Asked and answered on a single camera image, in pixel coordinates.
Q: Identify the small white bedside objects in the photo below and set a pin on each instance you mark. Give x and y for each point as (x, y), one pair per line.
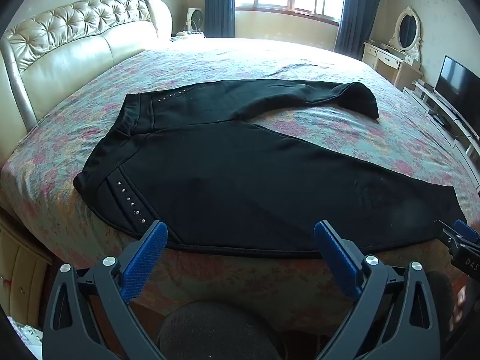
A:
(183, 35)

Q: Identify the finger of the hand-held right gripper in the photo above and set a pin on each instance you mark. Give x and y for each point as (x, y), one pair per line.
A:
(450, 237)
(467, 229)

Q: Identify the floral bed blanket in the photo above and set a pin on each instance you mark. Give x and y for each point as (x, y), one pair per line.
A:
(75, 127)

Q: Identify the person's left leg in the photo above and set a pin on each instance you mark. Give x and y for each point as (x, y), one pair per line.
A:
(217, 333)

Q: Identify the white desk fan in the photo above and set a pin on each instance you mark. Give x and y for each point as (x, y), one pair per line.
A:
(196, 18)

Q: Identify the cream tufted leather headboard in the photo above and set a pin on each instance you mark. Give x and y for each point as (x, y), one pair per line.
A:
(75, 45)

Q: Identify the dark blue curtain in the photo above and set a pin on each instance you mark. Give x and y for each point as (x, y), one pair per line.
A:
(358, 11)
(219, 3)

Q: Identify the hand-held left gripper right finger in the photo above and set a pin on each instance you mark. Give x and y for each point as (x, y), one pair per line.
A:
(333, 258)

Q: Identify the white dressing table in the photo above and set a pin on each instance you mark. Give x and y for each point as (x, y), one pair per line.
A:
(386, 58)

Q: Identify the white television stand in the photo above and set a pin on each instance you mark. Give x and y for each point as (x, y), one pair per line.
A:
(442, 108)

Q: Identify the white oval vanity mirror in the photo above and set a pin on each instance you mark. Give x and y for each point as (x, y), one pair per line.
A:
(407, 30)

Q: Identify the black pants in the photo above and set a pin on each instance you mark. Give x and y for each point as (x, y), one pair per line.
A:
(225, 180)

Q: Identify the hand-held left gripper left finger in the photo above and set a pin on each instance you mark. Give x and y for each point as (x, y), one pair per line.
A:
(148, 258)

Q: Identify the person's right hand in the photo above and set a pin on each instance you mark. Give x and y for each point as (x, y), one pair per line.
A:
(460, 303)

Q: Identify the black flat television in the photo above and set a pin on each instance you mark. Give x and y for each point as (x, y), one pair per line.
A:
(459, 82)

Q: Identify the cream bedside cabinet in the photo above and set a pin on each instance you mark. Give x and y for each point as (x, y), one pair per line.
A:
(22, 277)

